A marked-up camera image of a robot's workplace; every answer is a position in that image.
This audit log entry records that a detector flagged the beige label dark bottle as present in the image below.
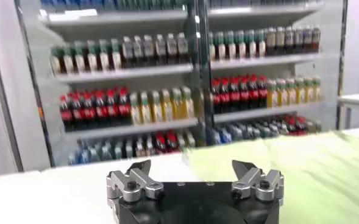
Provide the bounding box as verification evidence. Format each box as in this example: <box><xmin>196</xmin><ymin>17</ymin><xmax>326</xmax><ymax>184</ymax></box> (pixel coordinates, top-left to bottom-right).
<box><xmin>275</xmin><ymin>26</ymin><xmax>285</xmax><ymax>57</ymax></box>
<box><xmin>265</xmin><ymin>27</ymin><xmax>276</xmax><ymax>57</ymax></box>

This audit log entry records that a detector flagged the red label cola bottle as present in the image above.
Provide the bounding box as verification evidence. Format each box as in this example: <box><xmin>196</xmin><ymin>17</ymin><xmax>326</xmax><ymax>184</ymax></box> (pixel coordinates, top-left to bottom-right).
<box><xmin>118</xmin><ymin>87</ymin><xmax>131</xmax><ymax>125</ymax></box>
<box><xmin>95</xmin><ymin>90</ymin><xmax>107</xmax><ymax>127</ymax></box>
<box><xmin>285</xmin><ymin>117</ymin><xmax>294</xmax><ymax>135</ymax></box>
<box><xmin>163</xmin><ymin>131</ymin><xmax>176</xmax><ymax>153</ymax></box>
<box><xmin>239</xmin><ymin>77</ymin><xmax>249</xmax><ymax>111</ymax></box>
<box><xmin>153</xmin><ymin>133</ymin><xmax>165</xmax><ymax>155</ymax></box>
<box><xmin>257</xmin><ymin>75</ymin><xmax>268</xmax><ymax>109</ymax></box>
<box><xmin>106</xmin><ymin>88</ymin><xmax>119</xmax><ymax>126</ymax></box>
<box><xmin>248</xmin><ymin>76</ymin><xmax>258</xmax><ymax>110</ymax></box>
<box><xmin>229</xmin><ymin>77</ymin><xmax>240</xmax><ymax>111</ymax></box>
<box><xmin>211</xmin><ymin>79</ymin><xmax>221</xmax><ymax>113</ymax></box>
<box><xmin>83</xmin><ymin>91</ymin><xmax>96</xmax><ymax>128</ymax></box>
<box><xmin>71</xmin><ymin>93</ymin><xmax>84</xmax><ymax>128</ymax></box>
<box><xmin>59</xmin><ymin>94</ymin><xmax>73</xmax><ymax>130</ymax></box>
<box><xmin>293</xmin><ymin>116</ymin><xmax>304</xmax><ymax>135</ymax></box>
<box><xmin>220</xmin><ymin>78</ymin><xmax>230</xmax><ymax>113</ymax></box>

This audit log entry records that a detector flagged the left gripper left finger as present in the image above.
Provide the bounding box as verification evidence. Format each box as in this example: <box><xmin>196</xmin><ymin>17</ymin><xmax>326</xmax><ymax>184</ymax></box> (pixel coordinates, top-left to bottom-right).
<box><xmin>105</xmin><ymin>159</ymin><xmax>165</xmax><ymax>208</ymax></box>

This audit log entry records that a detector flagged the navy label dark bottle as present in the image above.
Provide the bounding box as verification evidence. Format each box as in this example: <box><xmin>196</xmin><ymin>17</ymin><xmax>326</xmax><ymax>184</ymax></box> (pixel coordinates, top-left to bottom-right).
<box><xmin>302</xmin><ymin>25</ymin><xmax>313</xmax><ymax>54</ymax></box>
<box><xmin>293</xmin><ymin>26</ymin><xmax>304</xmax><ymax>55</ymax></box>
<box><xmin>166</xmin><ymin>33</ymin><xmax>178</xmax><ymax>65</ymax></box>
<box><xmin>132</xmin><ymin>35</ymin><xmax>144</xmax><ymax>67</ymax></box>
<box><xmin>284</xmin><ymin>26</ymin><xmax>294</xmax><ymax>55</ymax></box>
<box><xmin>311</xmin><ymin>24</ymin><xmax>321</xmax><ymax>53</ymax></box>
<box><xmin>177</xmin><ymin>32</ymin><xmax>189</xmax><ymax>64</ymax></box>
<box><xmin>121</xmin><ymin>36</ymin><xmax>133</xmax><ymax>68</ymax></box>
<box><xmin>143</xmin><ymin>35</ymin><xmax>155</xmax><ymax>66</ymax></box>
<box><xmin>154</xmin><ymin>33</ymin><xmax>166</xmax><ymax>66</ymax></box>

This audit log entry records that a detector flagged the light green polo shirt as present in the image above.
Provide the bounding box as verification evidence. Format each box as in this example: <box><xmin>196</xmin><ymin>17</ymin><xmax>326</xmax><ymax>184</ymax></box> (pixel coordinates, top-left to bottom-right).
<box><xmin>183</xmin><ymin>130</ymin><xmax>359</xmax><ymax>224</ymax></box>

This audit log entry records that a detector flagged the glass beverage display cabinet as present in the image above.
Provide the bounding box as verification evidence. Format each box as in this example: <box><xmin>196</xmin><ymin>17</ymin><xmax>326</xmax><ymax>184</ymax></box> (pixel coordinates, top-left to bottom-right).
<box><xmin>14</xmin><ymin>0</ymin><xmax>349</xmax><ymax>168</ymax></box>

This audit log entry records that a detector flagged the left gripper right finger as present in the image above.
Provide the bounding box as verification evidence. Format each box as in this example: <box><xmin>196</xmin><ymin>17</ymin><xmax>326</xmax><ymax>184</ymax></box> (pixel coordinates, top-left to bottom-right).
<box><xmin>231</xmin><ymin>160</ymin><xmax>285</xmax><ymax>206</ymax></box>

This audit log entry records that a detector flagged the white side table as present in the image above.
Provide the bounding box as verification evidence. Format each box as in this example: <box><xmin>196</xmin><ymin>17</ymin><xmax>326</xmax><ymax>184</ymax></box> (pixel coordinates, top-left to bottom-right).
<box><xmin>336</xmin><ymin>93</ymin><xmax>359</xmax><ymax>130</ymax></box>

